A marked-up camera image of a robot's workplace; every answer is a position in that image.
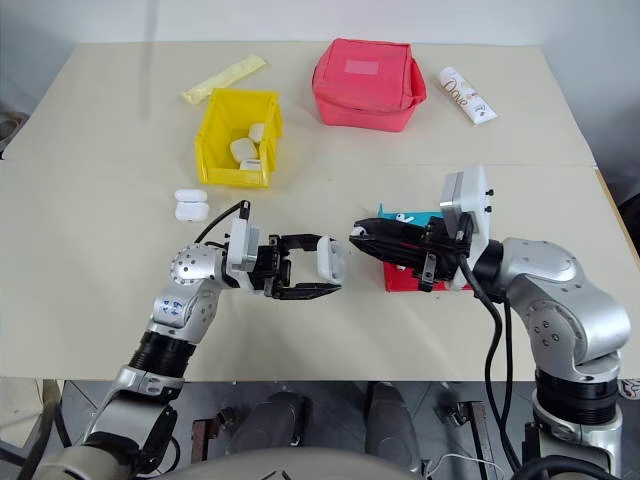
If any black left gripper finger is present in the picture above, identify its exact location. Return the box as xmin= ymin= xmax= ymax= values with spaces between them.
xmin=272 ymin=281 xmax=345 ymax=302
xmin=279 ymin=232 xmax=330 ymax=253

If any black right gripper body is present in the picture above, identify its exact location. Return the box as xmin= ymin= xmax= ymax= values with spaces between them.
xmin=413 ymin=216 xmax=474 ymax=294

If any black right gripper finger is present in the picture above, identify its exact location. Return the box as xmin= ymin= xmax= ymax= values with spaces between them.
xmin=351 ymin=217 xmax=432 ymax=240
xmin=347 ymin=234 xmax=427 ymax=274

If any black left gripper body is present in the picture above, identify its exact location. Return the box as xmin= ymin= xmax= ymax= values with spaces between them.
xmin=248 ymin=233 xmax=295 ymax=300

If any yellow plastic bin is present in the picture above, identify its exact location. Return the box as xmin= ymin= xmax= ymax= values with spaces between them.
xmin=193 ymin=87 xmax=285 ymax=190

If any red and teal box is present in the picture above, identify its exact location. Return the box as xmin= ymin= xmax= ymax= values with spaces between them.
xmin=375 ymin=202 xmax=476 ymax=294

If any red fabric pouch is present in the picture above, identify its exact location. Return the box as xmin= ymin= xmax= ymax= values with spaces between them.
xmin=310 ymin=37 xmax=429 ymax=135

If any white Dove tube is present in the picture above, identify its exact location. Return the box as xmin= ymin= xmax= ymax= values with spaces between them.
xmin=438 ymin=66 xmax=500 ymax=128

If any pale yellow sachet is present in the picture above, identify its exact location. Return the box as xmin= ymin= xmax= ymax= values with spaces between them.
xmin=180 ymin=53 xmax=271 ymax=106

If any dark object beside table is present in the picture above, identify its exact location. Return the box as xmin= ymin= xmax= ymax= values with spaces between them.
xmin=616 ymin=163 xmax=640 ymax=237

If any grey robot torso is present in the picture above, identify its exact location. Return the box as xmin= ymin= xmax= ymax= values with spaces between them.
xmin=29 ymin=443 xmax=426 ymax=480

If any grey object at table side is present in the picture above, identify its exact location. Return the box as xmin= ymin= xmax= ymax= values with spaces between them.
xmin=0 ymin=110 xmax=27 ymax=162

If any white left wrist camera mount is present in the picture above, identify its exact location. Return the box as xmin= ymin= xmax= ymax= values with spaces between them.
xmin=223 ymin=219 xmax=262 ymax=290

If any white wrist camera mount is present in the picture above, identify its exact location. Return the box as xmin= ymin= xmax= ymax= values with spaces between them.
xmin=223 ymin=219 xmax=262 ymax=290
xmin=438 ymin=163 xmax=497 ymax=292

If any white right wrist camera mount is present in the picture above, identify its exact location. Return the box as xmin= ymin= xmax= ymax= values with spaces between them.
xmin=438 ymin=163 xmax=497 ymax=292

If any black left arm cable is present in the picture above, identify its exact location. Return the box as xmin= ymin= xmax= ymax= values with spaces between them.
xmin=193 ymin=199 xmax=252 ymax=247

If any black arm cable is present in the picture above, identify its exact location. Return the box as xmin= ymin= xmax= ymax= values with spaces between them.
xmin=193 ymin=199 xmax=252 ymax=247
xmin=452 ymin=219 xmax=556 ymax=480

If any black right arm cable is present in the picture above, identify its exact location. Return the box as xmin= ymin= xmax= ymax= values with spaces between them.
xmin=452 ymin=219 xmax=556 ymax=480

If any thin white wire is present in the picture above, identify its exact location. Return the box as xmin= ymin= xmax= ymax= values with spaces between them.
xmin=424 ymin=451 xmax=507 ymax=477

